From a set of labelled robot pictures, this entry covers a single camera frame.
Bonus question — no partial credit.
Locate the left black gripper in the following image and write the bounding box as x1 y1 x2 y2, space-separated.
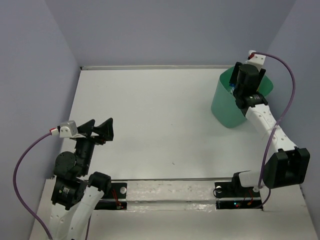
74 116 115 174

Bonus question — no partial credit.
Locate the blue label clear bottle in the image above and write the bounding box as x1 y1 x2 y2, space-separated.
228 83 236 96

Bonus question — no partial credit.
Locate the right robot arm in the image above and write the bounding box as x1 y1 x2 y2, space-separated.
229 62 310 196

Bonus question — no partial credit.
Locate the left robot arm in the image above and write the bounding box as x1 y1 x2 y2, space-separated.
48 118 114 240

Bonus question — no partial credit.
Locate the green plastic bin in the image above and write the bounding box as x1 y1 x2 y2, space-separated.
211 66 273 129

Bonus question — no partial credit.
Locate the white foam strip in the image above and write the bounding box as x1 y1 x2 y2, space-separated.
125 179 217 212

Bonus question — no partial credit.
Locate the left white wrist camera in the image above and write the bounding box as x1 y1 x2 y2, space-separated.
59 120 84 139

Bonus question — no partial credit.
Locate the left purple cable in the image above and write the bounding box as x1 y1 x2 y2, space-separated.
12 128 60 240

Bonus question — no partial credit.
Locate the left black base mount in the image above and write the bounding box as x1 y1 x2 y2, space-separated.
94 181 128 211

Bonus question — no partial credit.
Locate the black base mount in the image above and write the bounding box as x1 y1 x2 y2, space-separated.
94 181 128 211
212 172 263 210

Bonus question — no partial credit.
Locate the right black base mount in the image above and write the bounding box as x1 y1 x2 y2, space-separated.
212 172 263 210

